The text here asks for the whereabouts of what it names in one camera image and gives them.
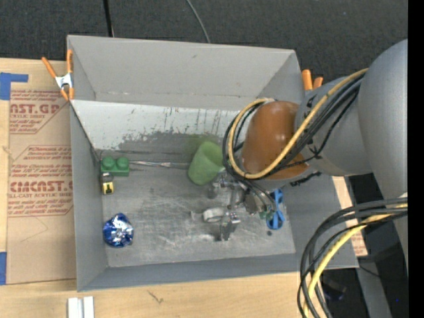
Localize green toy brick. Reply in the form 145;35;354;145
100;156;131;178

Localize blue shiny foil ball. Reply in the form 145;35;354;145
101;212;135;248

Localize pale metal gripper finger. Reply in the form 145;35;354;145
218;211;242;242
207;174;233;200

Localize blue plastic clip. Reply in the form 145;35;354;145
266;189;286;231

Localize brown cardboard board red print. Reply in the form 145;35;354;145
0;57;368;285

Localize green plastic cup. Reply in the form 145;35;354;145
187;140;228;186

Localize grey metal bin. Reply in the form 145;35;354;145
66;34;360;293

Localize white tape ring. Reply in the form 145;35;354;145
201;207;225;224

